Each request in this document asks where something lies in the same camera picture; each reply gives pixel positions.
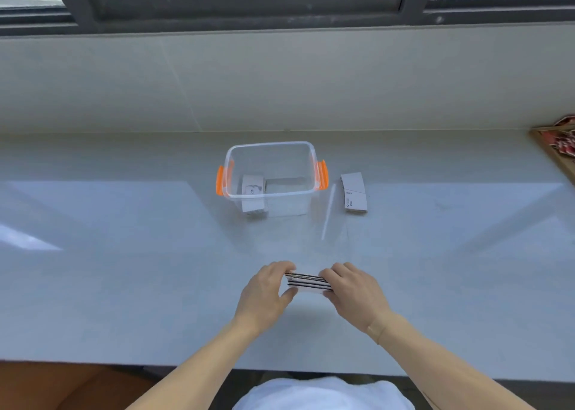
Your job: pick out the person's white shirt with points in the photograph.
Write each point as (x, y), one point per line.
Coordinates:
(321, 394)

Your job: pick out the brown cardboard box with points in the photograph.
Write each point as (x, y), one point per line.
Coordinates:
(67, 387)

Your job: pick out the person's right fingers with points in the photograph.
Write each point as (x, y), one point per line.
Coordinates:
(332, 276)

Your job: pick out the white card pack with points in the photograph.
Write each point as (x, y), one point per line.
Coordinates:
(354, 192)
(253, 196)

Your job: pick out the person's left hand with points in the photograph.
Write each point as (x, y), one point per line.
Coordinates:
(260, 297)

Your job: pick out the stack of white cards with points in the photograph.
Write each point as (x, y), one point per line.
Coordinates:
(309, 282)

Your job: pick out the person's left forearm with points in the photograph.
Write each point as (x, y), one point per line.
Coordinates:
(197, 369)

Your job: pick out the clear plastic storage box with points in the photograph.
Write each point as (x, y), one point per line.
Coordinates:
(271, 178)

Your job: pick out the person's right hand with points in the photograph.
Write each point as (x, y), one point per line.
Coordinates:
(359, 297)

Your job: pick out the cardboard box with red packets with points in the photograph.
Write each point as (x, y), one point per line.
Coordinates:
(559, 147)

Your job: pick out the person's right forearm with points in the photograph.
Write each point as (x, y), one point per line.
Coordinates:
(440, 369)

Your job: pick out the person's left thumb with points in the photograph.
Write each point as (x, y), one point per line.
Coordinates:
(289, 294)

